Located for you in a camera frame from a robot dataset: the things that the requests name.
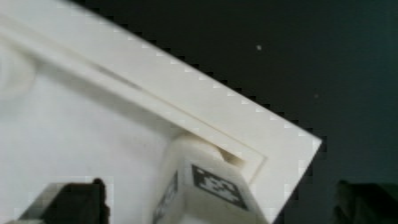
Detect white square table top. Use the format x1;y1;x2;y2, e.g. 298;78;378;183
0;0;322;224

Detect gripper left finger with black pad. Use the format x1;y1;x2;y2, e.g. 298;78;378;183
41;178;110;224

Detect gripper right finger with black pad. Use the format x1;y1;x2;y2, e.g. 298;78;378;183
334;181;398;224

